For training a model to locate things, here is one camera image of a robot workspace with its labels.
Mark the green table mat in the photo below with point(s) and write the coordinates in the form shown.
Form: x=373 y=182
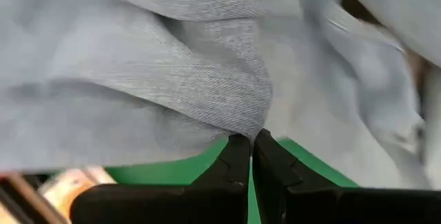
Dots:
x=165 y=172

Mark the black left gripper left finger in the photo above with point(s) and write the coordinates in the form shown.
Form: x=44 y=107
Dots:
x=234 y=162

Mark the black aluminium table frame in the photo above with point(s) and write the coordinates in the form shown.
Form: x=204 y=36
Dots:
x=27 y=196

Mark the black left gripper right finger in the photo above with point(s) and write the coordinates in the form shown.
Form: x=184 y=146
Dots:
x=272 y=162

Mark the light blue garment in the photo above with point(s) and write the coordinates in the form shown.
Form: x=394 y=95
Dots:
x=138 y=79

